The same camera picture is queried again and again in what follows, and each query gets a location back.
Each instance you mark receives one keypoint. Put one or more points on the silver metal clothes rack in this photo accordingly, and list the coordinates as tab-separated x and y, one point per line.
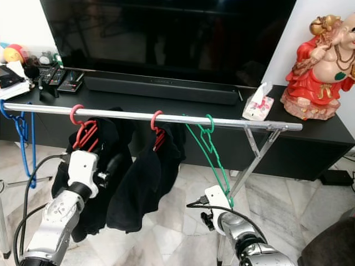
233	122

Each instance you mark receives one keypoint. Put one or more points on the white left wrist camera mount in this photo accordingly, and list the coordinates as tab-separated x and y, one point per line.
84	169

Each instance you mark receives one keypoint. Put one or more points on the black shirt green logo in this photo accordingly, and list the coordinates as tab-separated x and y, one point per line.
144	177
108	136

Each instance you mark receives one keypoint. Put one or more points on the black wallet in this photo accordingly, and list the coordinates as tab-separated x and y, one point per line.
6	78

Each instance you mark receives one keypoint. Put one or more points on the black power adapter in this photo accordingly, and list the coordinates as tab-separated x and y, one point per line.
335	177

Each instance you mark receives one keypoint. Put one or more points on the red plastic hanger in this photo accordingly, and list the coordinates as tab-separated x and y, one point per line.
158	138
86	137

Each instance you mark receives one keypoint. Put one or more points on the orange round toy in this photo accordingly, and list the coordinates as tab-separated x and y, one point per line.
15	54

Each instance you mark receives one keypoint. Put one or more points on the small black electronic box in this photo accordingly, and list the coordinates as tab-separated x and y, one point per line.
71	83

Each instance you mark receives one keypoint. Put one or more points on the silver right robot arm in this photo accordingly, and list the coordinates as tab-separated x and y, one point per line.
255	244

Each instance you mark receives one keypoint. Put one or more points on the black flat screen television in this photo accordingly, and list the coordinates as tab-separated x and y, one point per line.
166	39

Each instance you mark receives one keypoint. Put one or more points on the black soundbar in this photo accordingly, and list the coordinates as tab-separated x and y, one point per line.
161	88

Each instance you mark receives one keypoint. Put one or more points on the red laughing Buddha statue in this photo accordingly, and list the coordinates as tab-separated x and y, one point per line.
310	83

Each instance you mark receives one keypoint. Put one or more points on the white pink tissue pack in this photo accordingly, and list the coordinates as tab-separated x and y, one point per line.
258	108

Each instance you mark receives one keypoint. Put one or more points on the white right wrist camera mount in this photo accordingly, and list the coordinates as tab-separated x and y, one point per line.
217	200

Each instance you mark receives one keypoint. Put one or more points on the black remote control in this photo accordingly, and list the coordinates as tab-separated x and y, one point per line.
49	77

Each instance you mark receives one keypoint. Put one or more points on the white paper stack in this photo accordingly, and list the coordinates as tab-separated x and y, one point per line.
19	90

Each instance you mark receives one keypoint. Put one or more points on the blue plastic hanger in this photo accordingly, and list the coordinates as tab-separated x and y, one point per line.
23	130

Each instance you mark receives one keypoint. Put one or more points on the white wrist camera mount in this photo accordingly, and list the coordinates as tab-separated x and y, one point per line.
84	169
217	200

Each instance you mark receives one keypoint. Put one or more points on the green plastic hanger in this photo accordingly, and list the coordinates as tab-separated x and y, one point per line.
209	145

